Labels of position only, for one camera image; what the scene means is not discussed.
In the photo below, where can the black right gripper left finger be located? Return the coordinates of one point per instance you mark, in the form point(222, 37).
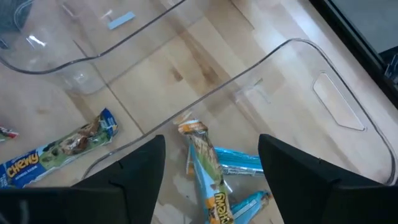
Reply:
point(140, 174)

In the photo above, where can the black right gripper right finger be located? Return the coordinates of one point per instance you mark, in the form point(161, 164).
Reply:
point(289, 174)

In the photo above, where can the blue orange Chewy granola bar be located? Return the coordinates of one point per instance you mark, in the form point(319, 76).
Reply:
point(248, 207)
point(239, 160)
point(205, 161)

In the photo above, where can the green blue Chewy granola bar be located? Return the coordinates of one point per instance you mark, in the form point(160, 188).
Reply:
point(46, 155)

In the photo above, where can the clear plastic bin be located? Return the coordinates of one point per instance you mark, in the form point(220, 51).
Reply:
point(62, 37)
point(295, 77)

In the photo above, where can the pale rectangular label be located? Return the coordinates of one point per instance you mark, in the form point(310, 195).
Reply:
point(121, 20)

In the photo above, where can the black aluminium table frame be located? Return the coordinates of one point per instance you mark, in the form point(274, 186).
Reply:
point(351, 39)

